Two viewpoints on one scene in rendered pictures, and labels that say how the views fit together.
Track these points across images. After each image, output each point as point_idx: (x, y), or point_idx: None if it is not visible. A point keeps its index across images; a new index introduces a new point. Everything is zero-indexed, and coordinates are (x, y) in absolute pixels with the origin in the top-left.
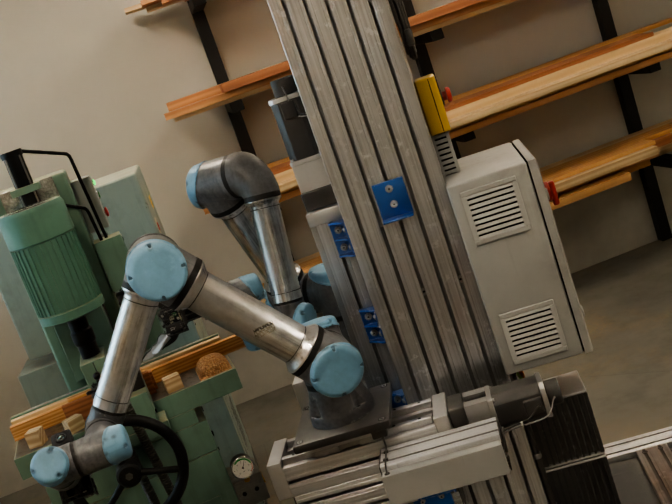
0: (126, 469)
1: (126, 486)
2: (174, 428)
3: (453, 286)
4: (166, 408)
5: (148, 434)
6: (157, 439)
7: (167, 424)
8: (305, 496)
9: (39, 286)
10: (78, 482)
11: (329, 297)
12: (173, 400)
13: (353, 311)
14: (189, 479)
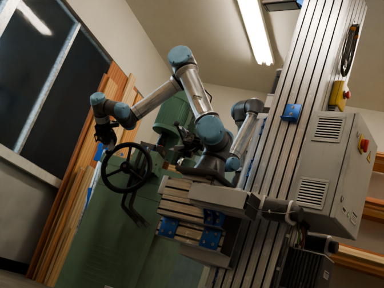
0: (126, 162)
1: (120, 168)
2: (158, 183)
3: (292, 160)
4: (162, 173)
5: (146, 167)
6: (149, 182)
7: (154, 169)
8: (166, 196)
9: (161, 111)
10: (103, 123)
11: None
12: (166, 172)
13: (248, 160)
14: (146, 207)
